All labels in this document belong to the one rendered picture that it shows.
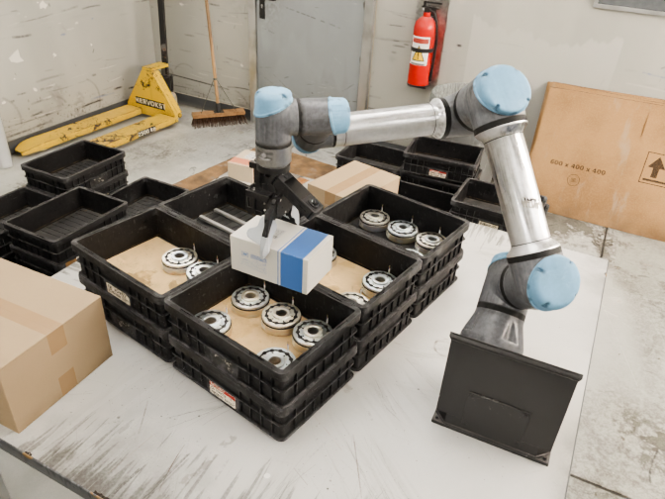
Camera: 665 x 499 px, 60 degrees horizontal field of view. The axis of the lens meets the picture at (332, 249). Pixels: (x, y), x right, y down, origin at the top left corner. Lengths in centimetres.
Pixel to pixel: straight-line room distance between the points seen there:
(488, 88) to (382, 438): 83
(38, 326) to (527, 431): 116
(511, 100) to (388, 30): 324
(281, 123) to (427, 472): 83
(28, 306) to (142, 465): 49
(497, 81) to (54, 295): 117
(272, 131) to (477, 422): 82
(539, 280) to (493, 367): 23
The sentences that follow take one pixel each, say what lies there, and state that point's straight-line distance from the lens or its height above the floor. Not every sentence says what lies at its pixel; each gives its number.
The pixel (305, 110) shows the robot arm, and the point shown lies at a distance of 118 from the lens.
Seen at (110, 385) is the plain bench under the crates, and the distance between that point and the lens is 161.
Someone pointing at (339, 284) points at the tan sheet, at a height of 83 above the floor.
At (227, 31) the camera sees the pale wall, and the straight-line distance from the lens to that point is 522.
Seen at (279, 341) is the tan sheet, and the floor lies 83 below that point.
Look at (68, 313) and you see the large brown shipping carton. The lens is 154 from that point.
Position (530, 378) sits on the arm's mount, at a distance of 134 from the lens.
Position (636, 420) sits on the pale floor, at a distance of 280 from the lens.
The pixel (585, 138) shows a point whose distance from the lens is 413.
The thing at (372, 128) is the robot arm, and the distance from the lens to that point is 134.
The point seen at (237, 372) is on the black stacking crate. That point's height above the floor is 85.
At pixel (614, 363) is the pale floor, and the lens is 303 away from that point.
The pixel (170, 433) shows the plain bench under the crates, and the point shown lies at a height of 70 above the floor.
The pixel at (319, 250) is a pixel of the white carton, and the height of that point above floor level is 113.
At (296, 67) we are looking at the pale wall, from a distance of 487.
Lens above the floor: 181
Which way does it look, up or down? 32 degrees down
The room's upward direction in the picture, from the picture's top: 4 degrees clockwise
